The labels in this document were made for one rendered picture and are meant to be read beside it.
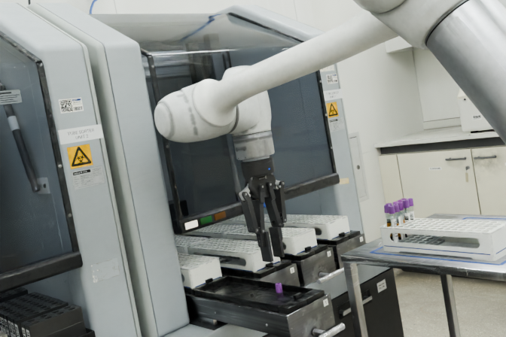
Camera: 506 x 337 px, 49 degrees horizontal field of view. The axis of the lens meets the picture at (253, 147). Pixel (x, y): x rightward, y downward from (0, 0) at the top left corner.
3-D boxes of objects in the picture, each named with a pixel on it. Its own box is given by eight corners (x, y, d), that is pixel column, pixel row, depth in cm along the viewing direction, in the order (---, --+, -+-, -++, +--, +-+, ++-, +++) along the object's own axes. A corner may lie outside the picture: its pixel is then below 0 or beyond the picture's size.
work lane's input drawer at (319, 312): (126, 304, 163) (120, 274, 163) (166, 289, 173) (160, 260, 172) (308, 355, 109) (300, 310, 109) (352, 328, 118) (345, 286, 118)
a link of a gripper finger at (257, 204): (265, 183, 126) (260, 183, 125) (267, 233, 126) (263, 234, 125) (254, 184, 129) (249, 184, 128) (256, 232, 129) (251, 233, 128)
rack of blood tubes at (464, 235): (382, 250, 142) (378, 226, 142) (405, 240, 148) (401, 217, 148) (495, 261, 119) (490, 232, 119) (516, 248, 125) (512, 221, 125)
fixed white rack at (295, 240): (228, 252, 177) (225, 233, 177) (251, 244, 184) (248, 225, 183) (295, 259, 155) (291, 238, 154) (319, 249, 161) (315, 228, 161)
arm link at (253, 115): (252, 132, 135) (210, 141, 126) (241, 68, 134) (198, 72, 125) (284, 128, 127) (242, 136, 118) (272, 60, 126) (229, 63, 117)
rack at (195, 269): (134, 280, 162) (130, 260, 161) (163, 270, 168) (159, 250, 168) (193, 293, 139) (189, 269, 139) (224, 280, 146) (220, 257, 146)
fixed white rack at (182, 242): (136, 259, 190) (133, 241, 190) (161, 250, 197) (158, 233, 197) (186, 266, 168) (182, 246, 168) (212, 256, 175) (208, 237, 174)
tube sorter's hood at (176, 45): (89, 227, 173) (50, 24, 169) (236, 186, 213) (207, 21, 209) (182, 235, 134) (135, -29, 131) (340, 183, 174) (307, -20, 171)
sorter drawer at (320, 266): (167, 265, 202) (163, 241, 202) (197, 254, 211) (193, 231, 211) (316, 289, 148) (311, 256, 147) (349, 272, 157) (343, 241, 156)
